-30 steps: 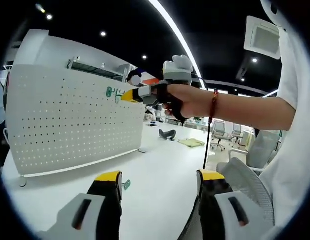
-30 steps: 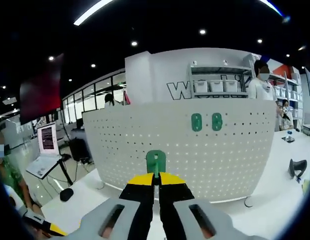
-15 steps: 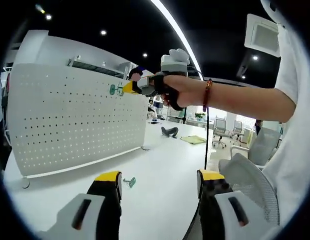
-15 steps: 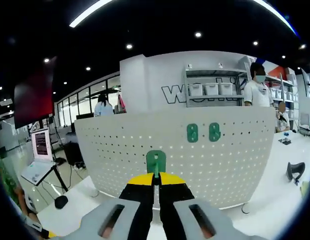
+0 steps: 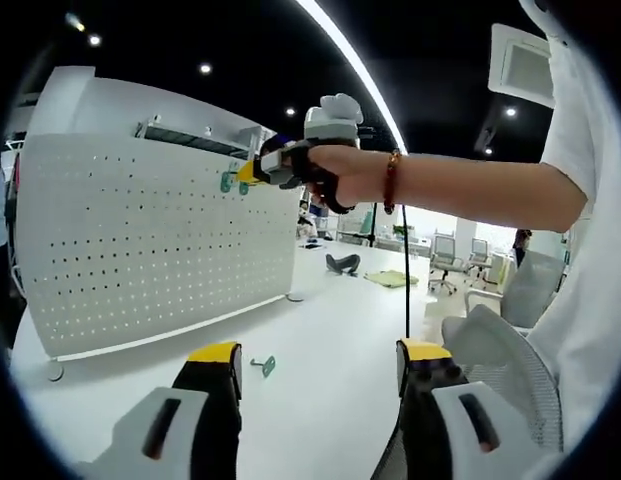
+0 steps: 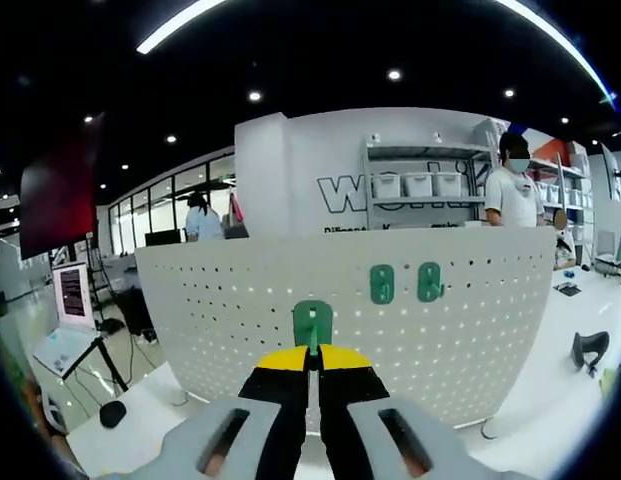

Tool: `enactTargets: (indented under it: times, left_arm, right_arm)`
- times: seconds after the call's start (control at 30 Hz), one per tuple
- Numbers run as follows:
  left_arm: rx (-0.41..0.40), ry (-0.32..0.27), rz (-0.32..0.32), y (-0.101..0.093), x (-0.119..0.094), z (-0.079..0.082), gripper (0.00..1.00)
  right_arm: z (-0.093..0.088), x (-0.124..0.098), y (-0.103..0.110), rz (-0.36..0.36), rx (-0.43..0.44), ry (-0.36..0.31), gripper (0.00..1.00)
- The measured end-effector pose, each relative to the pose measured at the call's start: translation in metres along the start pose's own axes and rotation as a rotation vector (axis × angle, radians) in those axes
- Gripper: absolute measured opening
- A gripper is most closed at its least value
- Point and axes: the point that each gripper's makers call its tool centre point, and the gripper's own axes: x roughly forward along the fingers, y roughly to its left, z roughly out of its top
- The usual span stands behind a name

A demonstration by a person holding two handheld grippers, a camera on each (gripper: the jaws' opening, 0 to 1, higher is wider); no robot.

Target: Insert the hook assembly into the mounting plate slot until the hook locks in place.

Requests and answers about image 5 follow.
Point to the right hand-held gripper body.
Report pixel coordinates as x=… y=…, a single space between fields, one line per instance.
x=332 y=127

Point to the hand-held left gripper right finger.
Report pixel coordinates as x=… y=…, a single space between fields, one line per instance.
x=425 y=425

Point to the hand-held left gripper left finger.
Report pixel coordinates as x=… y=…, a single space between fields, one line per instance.
x=210 y=425

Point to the white perforated mounting plate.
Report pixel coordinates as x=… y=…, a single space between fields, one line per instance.
x=140 y=250

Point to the person's right hand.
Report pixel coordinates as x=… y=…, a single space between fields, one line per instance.
x=350 y=175

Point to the ceiling light strip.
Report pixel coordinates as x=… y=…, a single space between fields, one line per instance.
x=360 y=65

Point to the black tripod stand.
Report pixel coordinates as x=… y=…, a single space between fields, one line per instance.
x=374 y=225

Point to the grey mesh office chair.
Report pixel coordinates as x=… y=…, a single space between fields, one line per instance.
x=510 y=360

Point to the black curved headset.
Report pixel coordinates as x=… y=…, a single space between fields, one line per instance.
x=342 y=262

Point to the green cloth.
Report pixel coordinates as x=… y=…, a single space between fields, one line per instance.
x=390 y=278

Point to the white office chair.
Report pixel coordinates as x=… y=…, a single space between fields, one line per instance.
x=480 y=257
x=445 y=260

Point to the ceiling air vent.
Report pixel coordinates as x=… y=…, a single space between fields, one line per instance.
x=522 y=65

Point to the white wall shelf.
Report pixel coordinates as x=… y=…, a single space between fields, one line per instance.
x=200 y=137

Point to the white partition wall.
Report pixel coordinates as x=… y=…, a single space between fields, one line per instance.
x=90 y=105

